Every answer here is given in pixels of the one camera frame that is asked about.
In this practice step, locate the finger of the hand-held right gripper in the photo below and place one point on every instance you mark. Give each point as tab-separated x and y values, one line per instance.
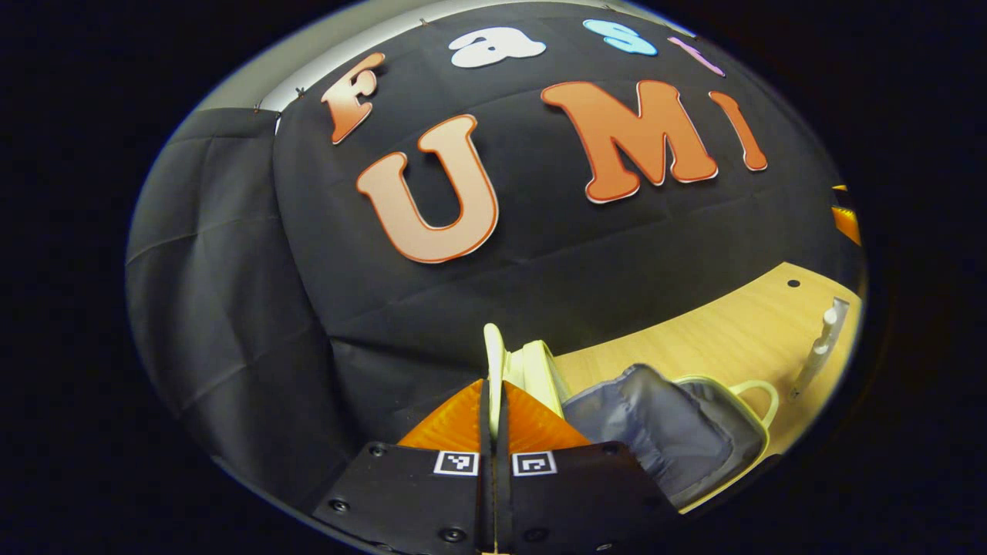
847	223

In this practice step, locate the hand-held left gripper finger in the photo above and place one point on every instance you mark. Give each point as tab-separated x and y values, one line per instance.
503	501
485	493

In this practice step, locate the white squeeze tube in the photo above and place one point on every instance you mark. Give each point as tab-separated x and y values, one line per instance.
819	347

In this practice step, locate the black backdrop cloth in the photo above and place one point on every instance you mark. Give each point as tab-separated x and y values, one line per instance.
308	270

